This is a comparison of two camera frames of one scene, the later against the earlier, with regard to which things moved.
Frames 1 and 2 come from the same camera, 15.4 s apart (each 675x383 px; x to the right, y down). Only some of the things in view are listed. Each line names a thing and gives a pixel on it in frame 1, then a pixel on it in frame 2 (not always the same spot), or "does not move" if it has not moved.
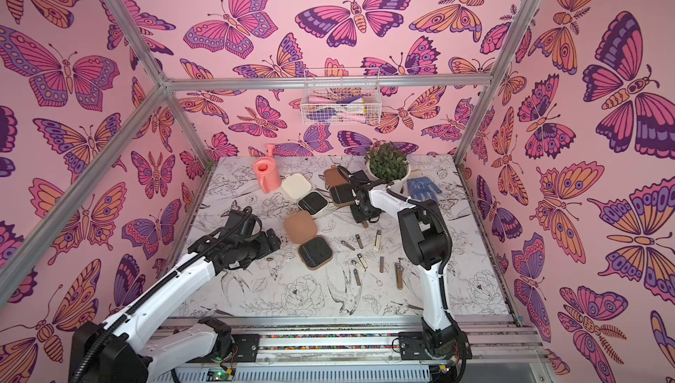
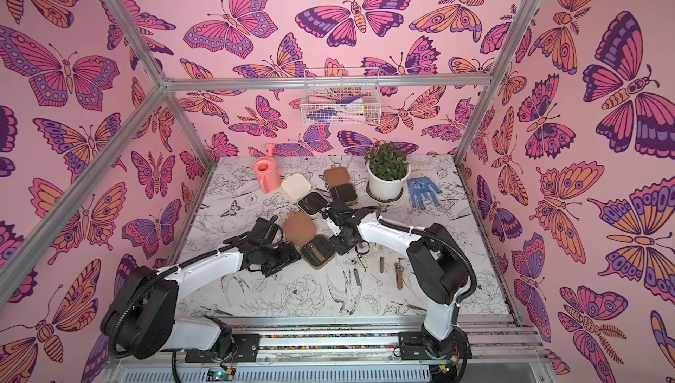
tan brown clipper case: [315, 251] does not move
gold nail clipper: [363, 263] does not move
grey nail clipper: [357, 277] does not move
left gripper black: [266, 247] → [286, 259]
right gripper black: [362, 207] → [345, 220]
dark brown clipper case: [340, 188] does not move
